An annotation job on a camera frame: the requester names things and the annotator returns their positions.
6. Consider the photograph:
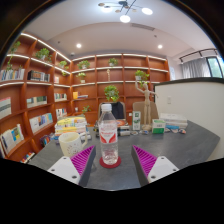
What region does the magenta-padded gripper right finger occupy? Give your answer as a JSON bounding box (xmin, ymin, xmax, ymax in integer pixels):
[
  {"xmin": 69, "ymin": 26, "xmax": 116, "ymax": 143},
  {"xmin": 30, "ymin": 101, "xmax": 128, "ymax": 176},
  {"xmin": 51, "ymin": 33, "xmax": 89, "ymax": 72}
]
[{"xmin": 130, "ymin": 144, "xmax": 180, "ymax": 187}]

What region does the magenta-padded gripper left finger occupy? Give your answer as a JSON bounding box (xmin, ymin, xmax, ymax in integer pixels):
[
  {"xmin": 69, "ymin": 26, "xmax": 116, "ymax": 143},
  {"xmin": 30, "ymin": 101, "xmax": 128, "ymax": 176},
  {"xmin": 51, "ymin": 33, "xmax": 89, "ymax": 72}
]
[{"xmin": 47, "ymin": 144, "xmax": 97, "ymax": 188}]

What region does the clear plastic water bottle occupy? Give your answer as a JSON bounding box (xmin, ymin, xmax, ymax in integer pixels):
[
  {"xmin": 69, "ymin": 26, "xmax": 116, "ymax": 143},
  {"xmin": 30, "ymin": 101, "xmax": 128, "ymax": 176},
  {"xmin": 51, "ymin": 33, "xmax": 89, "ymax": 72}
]
[{"xmin": 97, "ymin": 103, "xmax": 119, "ymax": 166}]

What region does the small green white box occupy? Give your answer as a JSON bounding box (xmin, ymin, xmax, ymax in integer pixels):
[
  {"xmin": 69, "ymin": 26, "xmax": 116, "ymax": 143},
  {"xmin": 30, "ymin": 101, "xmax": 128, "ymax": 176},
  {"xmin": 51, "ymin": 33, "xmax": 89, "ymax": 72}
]
[{"xmin": 151, "ymin": 118, "xmax": 167, "ymax": 135}]

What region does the stack of colourful books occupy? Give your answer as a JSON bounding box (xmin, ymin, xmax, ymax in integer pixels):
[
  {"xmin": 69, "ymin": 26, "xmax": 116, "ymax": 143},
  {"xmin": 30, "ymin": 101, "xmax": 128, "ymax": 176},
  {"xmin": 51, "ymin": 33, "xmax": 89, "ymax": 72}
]
[{"xmin": 53, "ymin": 116, "xmax": 89, "ymax": 141}]

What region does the flat round red coaster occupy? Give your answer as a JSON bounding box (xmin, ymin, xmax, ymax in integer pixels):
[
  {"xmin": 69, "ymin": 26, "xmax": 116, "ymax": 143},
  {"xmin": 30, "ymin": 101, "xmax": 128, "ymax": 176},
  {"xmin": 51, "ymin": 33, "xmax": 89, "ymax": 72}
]
[{"xmin": 99, "ymin": 155, "xmax": 122, "ymax": 169}]

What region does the stack of white books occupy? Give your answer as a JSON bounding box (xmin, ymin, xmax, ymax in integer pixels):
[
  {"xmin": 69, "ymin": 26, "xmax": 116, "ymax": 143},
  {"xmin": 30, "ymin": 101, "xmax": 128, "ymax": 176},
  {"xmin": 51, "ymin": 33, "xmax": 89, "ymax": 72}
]
[{"xmin": 159, "ymin": 112, "xmax": 189, "ymax": 129}]

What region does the tall green white carton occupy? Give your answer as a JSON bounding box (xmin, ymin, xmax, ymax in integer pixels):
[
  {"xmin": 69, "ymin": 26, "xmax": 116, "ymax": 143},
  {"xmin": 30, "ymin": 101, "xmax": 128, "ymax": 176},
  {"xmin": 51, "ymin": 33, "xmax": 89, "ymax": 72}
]
[{"xmin": 132, "ymin": 110, "xmax": 142, "ymax": 131}]

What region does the stack of dark books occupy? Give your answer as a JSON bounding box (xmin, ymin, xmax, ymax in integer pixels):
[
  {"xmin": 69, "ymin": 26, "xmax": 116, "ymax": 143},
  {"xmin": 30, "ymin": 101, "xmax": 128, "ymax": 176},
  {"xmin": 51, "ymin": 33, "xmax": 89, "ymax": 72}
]
[{"xmin": 115, "ymin": 119, "xmax": 132, "ymax": 137}]

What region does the wooden artist mannequin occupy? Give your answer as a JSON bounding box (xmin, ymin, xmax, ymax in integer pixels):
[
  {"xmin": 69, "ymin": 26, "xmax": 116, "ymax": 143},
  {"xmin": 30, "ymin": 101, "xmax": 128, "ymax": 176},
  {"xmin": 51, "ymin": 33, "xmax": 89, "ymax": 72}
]
[{"xmin": 134, "ymin": 79, "xmax": 160, "ymax": 132}]

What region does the dark upholstered chair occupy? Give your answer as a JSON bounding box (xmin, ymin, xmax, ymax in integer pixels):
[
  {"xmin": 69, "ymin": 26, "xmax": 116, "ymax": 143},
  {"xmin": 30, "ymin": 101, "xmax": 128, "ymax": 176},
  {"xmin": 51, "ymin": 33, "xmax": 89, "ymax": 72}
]
[{"xmin": 97, "ymin": 101, "xmax": 128, "ymax": 122}]

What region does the wooden shelf unit with books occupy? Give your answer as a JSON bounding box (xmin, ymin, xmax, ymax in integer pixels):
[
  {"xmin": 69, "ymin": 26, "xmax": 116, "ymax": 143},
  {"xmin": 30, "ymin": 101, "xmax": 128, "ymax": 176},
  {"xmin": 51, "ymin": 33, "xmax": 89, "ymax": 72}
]
[{"xmin": 0, "ymin": 32, "xmax": 172, "ymax": 164}]

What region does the grey curtain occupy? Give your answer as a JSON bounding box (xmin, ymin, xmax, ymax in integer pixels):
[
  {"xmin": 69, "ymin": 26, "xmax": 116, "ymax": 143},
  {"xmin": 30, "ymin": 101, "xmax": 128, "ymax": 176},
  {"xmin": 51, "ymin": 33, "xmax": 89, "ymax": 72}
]
[{"xmin": 181, "ymin": 57, "xmax": 210, "ymax": 80}]

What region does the window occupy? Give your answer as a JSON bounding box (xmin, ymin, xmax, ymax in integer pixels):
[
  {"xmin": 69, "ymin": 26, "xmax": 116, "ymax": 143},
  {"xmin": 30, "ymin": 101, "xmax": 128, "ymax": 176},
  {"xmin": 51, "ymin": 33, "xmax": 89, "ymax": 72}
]
[{"xmin": 206, "ymin": 56, "xmax": 224, "ymax": 79}]

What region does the black ceiling track light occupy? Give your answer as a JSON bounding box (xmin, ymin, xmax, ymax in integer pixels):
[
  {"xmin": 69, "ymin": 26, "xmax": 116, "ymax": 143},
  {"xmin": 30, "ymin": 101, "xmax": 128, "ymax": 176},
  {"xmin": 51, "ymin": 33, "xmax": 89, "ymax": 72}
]
[{"xmin": 179, "ymin": 48, "xmax": 219, "ymax": 64}]

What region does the branched ceiling lamp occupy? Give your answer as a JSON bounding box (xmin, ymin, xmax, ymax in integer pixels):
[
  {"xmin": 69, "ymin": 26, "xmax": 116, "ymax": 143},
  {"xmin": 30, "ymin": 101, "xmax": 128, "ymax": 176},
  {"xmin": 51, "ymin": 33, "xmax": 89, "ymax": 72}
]
[{"xmin": 97, "ymin": 0, "xmax": 154, "ymax": 24}]

